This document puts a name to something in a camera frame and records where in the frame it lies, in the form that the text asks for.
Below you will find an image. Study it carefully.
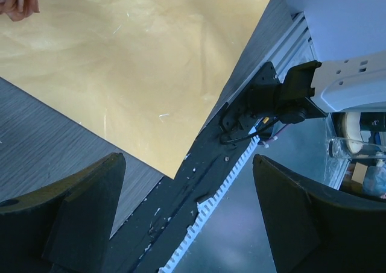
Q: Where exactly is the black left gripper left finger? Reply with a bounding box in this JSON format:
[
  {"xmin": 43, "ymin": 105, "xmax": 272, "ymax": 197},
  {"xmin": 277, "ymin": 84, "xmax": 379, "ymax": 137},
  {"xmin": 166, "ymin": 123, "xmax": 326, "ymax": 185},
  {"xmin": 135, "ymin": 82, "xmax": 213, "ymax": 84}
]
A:
[{"xmin": 1, "ymin": 153, "xmax": 126, "ymax": 272}]

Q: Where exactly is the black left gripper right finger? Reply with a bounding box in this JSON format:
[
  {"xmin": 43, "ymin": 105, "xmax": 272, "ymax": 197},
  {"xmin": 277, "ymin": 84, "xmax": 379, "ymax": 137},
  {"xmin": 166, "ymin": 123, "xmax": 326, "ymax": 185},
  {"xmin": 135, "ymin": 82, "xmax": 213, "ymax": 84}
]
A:
[{"xmin": 253, "ymin": 154, "xmax": 385, "ymax": 272}]

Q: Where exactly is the orange yellow wrapping paper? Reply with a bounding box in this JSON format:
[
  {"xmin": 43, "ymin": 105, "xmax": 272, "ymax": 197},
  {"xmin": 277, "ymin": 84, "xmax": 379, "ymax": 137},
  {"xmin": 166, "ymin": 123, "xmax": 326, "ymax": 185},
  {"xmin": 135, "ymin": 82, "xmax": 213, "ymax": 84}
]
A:
[{"xmin": 1, "ymin": 0, "xmax": 270, "ymax": 178}]

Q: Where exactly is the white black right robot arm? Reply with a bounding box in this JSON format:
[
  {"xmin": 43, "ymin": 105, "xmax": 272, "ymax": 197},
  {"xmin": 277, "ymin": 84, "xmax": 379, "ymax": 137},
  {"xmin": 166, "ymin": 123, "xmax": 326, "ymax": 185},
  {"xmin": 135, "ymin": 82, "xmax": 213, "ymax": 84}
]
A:
[{"xmin": 247, "ymin": 51, "xmax": 385, "ymax": 124}]

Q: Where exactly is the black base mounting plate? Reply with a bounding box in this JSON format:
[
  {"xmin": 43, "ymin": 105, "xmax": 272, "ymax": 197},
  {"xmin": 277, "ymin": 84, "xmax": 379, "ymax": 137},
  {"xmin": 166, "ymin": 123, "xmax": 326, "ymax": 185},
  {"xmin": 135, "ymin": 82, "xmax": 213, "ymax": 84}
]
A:
[{"xmin": 101, "ymin": 62, "xmax": 282, "ymax": 272}]

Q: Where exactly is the white slotted cable duct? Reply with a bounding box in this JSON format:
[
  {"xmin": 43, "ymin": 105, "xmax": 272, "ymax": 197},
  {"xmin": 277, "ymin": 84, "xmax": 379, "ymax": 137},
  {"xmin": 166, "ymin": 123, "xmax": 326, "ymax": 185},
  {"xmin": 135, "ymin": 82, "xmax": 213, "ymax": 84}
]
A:
[{"xmin": 158, "ymin": 136, "xmax": 277, "ymax": 272}]

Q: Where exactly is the aluminium frame rail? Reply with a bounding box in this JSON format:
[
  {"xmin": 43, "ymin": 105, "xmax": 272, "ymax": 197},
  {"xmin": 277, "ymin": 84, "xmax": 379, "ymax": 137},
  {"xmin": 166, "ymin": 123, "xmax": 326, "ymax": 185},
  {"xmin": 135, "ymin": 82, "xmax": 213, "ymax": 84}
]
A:
[{"xmin": 226, "ymin": 11, "xmax": 311, "ymax": 105}]

